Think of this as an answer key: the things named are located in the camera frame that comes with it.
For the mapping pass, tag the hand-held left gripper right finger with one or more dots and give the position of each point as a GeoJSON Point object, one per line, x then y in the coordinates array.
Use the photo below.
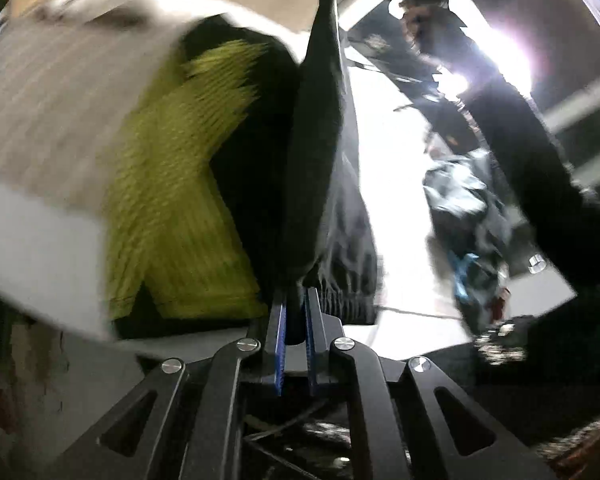
{"type": "Point", "coordinates": [311, 340]}

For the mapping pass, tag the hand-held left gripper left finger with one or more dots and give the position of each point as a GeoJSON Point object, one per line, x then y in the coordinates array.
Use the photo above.
{"type": "Point", "coordinates": [279, 340]}

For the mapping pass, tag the black and yellow jacket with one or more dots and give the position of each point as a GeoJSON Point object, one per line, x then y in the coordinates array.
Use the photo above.
{"type": "Point", "coordinates": [310, 160]}

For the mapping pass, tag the person's right forearm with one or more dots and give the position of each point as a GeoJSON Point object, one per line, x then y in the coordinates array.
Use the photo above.
{"type": "Point", "coordinates": [530, 160]}

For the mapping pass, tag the pile of dark clothes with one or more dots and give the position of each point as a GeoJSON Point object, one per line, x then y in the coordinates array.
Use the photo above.
{"type": "Point", "coordinates": [460, 195]}

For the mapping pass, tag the plaid beige rug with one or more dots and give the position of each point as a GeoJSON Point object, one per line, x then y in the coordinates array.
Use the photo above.
{"type": "Point", "coordinates": [55, 100]}

